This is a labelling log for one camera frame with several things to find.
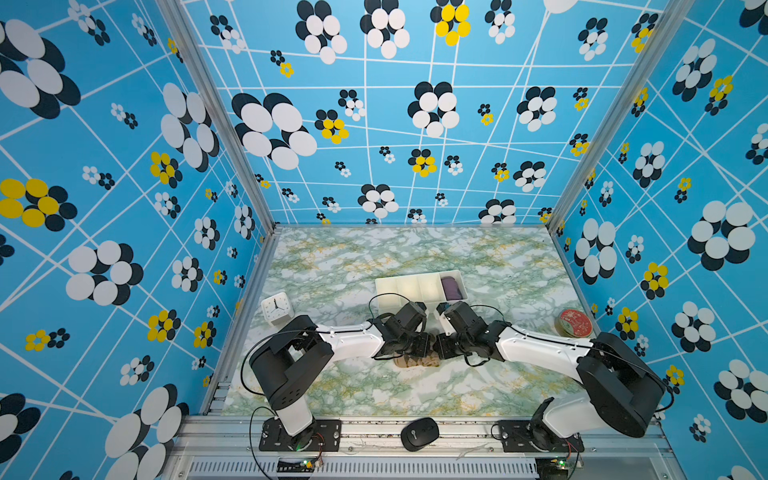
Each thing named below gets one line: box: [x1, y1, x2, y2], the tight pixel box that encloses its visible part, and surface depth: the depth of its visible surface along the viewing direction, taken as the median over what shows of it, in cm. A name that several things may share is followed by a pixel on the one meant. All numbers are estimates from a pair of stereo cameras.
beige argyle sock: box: [393, 351, 441, 368], surface depth 86 cm
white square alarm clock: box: [260, 292, 295, 327], surface depth 96 cm
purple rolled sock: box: [441, 276, 463, 301], surface depth 98 cm
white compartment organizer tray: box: [375, 270, 468, 316], surface depth 103 cm
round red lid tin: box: [554, 309, 592, 338], surface depth 91 cm
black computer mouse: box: [401, 417, 439, 451], surface depth 75 cm
